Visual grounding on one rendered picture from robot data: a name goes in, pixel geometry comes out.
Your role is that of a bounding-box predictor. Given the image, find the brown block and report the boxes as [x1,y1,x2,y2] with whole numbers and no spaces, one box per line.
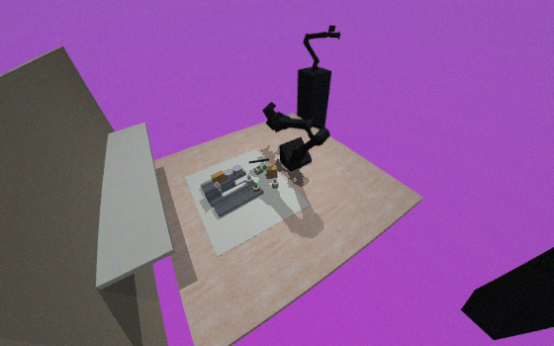
[211,170,226,184]

